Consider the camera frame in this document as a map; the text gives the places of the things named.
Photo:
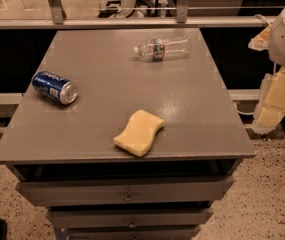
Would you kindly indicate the small yellow foam gripper finger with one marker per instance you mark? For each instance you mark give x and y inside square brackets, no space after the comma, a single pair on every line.
[261,41]

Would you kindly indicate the yellow foam padded gripper finger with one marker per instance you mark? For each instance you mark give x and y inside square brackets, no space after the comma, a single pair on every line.
[270,109]

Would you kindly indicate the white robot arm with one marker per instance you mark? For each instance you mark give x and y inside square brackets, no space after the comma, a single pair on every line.
[276,49]

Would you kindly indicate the yellow curved sponge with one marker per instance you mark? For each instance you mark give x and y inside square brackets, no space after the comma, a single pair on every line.
[138,136]

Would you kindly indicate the clear plastic water bottle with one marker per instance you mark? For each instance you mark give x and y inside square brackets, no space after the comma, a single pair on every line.
[159,49]

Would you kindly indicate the grey drawer cabinet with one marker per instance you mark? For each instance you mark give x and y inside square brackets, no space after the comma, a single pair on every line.
[203,135]

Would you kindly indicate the bottom grey drawer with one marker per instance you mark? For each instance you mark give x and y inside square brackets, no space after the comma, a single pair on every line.
[142,233]

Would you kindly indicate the grey drawer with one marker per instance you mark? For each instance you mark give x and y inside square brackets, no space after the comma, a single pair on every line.
[125,191]
[129,218]
[142,233]

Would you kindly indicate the top grey drawer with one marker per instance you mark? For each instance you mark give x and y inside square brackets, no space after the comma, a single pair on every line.
[125,191]

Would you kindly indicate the middle grey drawer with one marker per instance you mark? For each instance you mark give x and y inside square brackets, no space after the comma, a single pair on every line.
[129,218]

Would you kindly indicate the grey metal railing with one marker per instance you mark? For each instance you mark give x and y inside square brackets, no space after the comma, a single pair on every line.
[52,14]

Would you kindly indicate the blue soda can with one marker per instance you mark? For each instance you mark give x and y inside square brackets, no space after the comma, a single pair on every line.
[55,87]

